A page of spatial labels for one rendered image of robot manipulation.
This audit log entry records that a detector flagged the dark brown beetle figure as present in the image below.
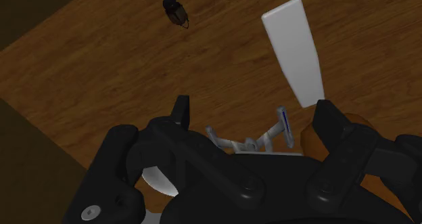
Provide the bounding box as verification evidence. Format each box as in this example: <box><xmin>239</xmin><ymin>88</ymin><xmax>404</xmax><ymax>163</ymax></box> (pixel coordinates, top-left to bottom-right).
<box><xmin>162</xmin><ymin>0</ymin><xmax>191</xmax><ymax>30</ymax></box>

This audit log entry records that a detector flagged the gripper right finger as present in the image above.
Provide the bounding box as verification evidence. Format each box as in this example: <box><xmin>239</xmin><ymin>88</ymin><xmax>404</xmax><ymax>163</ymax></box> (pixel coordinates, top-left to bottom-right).
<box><xmin>306</xmin><ymin>99</ymin><xmax>422</xmax><ymax>224</ymax></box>

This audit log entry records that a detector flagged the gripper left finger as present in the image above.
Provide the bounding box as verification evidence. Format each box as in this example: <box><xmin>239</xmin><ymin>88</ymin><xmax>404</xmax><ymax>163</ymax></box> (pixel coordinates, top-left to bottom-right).
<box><xmin>62</xmin><ymin>95</ymin><xmax>266</xmax><ymax>224</ymax></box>

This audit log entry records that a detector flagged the brown wooden table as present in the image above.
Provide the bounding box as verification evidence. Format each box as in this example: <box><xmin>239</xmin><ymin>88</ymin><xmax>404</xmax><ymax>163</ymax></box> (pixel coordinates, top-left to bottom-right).
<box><xmin>0</xmin><ymin>0</ymin><xmax>422</xmax><ymax>224</ymax></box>

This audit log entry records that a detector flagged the brown rounded object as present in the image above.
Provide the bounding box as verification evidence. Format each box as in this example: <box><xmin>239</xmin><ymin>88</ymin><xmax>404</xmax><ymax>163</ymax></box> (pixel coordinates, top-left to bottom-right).
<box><xmin>299</xmin><ymin>112</ymin><xmax>375</xmax><ymax>162</ymax></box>

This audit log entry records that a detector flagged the white rounded object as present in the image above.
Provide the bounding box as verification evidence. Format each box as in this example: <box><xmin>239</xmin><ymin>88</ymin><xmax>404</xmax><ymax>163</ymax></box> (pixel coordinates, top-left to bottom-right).
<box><xmin>141</xmin><ymin>165</ymin><xmax>180</xmax><ymax>198</ymax></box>

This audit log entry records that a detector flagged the grey metal hinged tool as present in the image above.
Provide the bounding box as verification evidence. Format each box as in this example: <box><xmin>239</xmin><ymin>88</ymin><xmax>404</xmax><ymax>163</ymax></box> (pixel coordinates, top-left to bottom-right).
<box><xmin>205</xmin><ymin>105</ymin><xmax>296</xmax><ymax>155</ymax></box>

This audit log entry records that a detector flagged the flat white oblong slab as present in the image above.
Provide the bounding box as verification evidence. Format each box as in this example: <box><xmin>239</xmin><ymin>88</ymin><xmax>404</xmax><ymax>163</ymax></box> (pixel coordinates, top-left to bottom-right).
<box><xmin>260</xmin><ymin>0</ymin><xmax>325</xmax><ymax>109</ymax></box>

